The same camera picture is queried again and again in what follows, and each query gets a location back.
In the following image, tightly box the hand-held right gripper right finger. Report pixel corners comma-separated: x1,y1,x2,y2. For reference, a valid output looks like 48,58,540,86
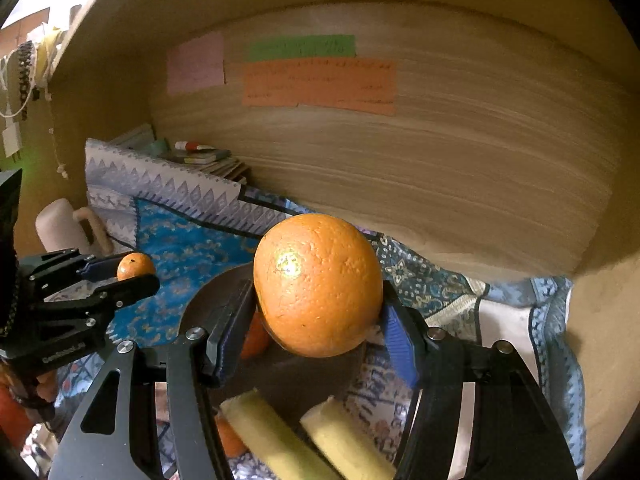
372,287,574,480

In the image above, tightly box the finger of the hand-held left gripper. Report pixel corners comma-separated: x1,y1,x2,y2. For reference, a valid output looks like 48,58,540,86
17,248,123,283
42,274,161,333

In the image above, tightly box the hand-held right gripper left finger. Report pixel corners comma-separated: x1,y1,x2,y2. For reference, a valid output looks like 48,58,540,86
47,277,258,480

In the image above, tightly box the small orange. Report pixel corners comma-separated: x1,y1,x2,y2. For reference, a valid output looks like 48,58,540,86
240,310,274,361
215,410,249,459
116,252,157,282

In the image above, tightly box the dark brown plate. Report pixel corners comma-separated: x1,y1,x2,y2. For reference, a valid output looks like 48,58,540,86
177,262,426,480

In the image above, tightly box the large orange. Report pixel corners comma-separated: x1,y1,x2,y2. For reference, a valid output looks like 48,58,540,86
253,213,385,359

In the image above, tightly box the person's left hand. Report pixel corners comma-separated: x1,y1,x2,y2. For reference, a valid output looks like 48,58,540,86
35,371,60,405

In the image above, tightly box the cream mug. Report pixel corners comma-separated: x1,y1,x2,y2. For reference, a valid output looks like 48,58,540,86
35,198,116,257

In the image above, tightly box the blue patterned cloth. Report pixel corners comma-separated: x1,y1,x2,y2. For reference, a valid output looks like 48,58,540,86
52,137,587,480

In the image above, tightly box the pale yellow fruit stick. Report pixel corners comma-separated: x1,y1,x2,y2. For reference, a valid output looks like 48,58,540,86
299,396,398,480
220,387,342,480

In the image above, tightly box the pale green book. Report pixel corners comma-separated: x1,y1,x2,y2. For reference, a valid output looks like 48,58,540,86
106,124,168,160

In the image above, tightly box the white charger plug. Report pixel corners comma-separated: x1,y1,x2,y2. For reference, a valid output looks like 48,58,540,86
2,122,24,162

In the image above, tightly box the stack of books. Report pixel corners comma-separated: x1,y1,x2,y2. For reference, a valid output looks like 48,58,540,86
167,148,249,183

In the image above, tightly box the dark beaded strand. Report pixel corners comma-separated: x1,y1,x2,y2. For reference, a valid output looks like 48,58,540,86
16,41,35,107

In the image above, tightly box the pink paper note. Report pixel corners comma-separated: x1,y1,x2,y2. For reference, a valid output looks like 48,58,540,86
166,32,227,97

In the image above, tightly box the orange paper note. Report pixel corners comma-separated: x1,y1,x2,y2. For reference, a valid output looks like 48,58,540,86
241,58,399,116

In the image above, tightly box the green paper note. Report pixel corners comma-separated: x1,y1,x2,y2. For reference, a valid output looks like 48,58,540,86
244,34,357,61

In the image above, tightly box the white knotted cord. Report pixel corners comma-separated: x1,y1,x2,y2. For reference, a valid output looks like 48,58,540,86
47,80,69,179

